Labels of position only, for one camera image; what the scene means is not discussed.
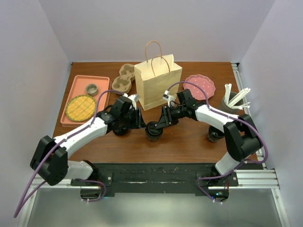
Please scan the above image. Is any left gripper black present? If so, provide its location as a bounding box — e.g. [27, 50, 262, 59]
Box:
[119, 107, 146, 129]

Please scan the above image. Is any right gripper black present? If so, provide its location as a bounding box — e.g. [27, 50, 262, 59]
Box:
[156, 105, 186, 130]

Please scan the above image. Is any black coffee cup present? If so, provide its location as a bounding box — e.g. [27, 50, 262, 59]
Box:
[207, 126, 224, 142]
[145, 122, 163, 142]

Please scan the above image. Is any black cup lid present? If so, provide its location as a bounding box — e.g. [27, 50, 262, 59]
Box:
[145, 121, 163, 136]

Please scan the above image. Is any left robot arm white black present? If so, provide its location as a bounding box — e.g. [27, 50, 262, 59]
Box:
[30, 95, 146, 186]

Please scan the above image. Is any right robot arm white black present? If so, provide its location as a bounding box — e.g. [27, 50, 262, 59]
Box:
[154, 89, 266, 186]

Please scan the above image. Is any cardboard cup carrier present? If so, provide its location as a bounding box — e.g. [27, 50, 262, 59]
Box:
[112, 63, 135, 94]

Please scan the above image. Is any pink polka dot plate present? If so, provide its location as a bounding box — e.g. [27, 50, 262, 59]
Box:
[183, 74, 216, 101]

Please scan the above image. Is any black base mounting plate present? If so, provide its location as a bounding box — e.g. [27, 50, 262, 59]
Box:
[71, 163, 237, 201]

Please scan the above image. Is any small grey ceramic cup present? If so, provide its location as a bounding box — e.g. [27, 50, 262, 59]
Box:
[85, 83, 98, 96]

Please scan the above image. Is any yellow woven coaster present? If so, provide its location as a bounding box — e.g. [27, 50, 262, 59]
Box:
[65, 95, 97, 122]

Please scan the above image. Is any grey straw holder cup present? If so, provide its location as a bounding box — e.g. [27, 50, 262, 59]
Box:
[218, 92, 243, 114]

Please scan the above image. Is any salmon pink tray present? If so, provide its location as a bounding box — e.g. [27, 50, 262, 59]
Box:
[60, 75, 111, 127]

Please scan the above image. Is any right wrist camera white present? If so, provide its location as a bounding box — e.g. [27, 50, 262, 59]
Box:
[163, 90, 176, 107]

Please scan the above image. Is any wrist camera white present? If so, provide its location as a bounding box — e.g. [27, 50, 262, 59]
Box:
[163, 90, 176, 107]
[123, 93, 139, 109]

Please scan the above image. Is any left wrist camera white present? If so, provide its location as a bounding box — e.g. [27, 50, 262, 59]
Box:
[123, 93, 139, 109]

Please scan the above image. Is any brown paper bag with handles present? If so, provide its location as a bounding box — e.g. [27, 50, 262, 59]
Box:
[134, 46, 182, 111]

